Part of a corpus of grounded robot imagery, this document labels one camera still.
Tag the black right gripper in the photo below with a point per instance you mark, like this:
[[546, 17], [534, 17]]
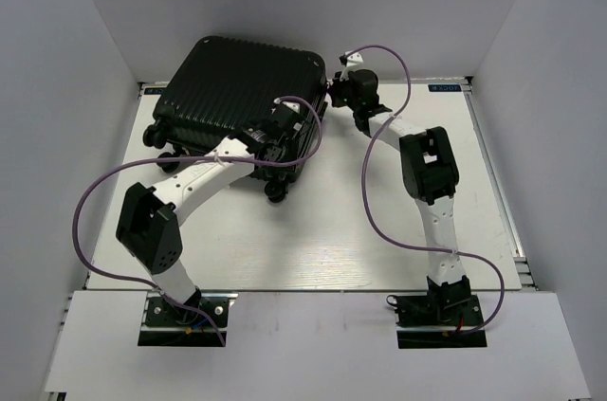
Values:
[[338, 86]]

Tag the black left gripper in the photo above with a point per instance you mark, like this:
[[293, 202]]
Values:
[[292, 145]]

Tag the black suitcase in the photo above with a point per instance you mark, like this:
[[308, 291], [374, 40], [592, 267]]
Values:
[[225, 82]]

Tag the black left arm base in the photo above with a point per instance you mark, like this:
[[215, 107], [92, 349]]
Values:
[[163, 325]]

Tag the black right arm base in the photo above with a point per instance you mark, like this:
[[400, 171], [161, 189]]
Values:
[[421, 326]]

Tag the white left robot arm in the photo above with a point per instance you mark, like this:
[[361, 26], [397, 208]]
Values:
[[151, 217]]

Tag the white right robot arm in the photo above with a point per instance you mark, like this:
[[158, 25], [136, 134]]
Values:
[[429, 171]]

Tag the black suitcase wheel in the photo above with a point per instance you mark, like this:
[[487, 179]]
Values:
[[154, 137], [276, 192]]

